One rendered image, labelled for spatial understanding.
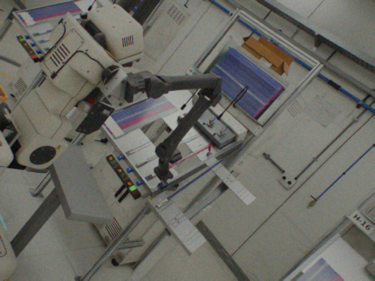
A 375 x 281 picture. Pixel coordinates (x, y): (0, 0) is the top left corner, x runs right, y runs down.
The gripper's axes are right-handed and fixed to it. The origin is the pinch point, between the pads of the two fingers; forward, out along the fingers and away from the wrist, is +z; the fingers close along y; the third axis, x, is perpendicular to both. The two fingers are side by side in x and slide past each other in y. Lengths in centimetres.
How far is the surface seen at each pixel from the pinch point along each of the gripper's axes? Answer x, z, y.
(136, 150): -2.2, 7.2, 31.7
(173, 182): -7.5, 8.0, 0.3
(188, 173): -18.7, 8.1, 0.2
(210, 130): -49, 2, 16
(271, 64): -126, -6, 38
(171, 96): -51, 8, 62
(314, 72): -110, -31, -4
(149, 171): 0.0, 7.3, 13.9
